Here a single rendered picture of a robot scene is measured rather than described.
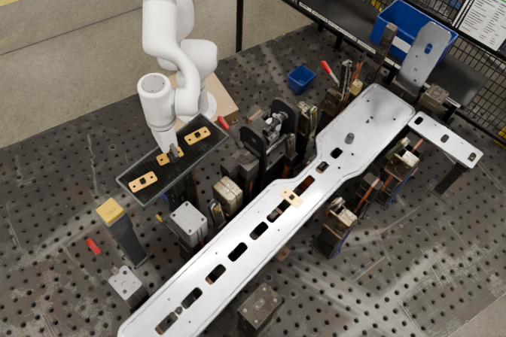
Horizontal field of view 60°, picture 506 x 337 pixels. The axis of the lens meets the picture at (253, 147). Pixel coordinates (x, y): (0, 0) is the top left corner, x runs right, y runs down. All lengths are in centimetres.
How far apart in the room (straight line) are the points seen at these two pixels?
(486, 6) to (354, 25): 53
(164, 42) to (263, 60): 120
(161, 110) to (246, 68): 117
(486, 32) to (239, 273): 135
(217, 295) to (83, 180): 87
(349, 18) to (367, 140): 65
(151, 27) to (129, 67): 211
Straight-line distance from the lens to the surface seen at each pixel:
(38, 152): 215
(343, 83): 171
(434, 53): 180
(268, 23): 356
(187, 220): 139
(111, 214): 139
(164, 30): 119
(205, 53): 164
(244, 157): 153
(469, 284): 198
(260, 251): 147
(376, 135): 176
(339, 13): 214
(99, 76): 329
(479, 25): 202
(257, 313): 139
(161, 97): 113
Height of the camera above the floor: 240
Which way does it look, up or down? 58 degrees down
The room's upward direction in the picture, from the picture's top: 5 degrees clockwise
